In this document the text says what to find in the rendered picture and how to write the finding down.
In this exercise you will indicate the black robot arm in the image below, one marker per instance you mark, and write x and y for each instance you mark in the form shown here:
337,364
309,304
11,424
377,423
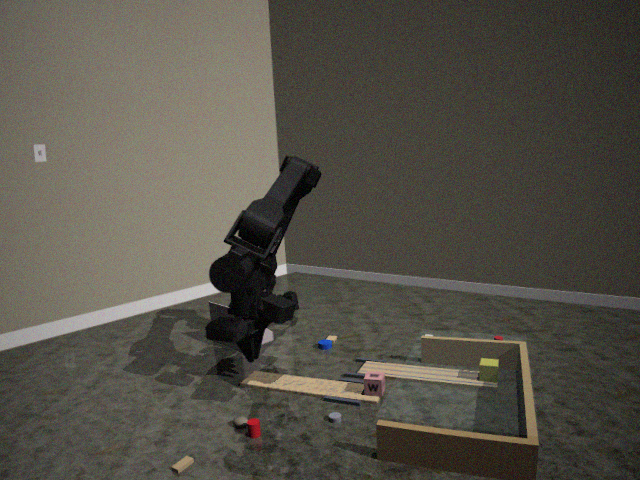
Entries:
264,223

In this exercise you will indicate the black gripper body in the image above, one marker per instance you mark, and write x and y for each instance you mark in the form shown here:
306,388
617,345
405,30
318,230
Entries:
233,329

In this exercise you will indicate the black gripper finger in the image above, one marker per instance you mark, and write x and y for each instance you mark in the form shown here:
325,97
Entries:
259,336
247,345

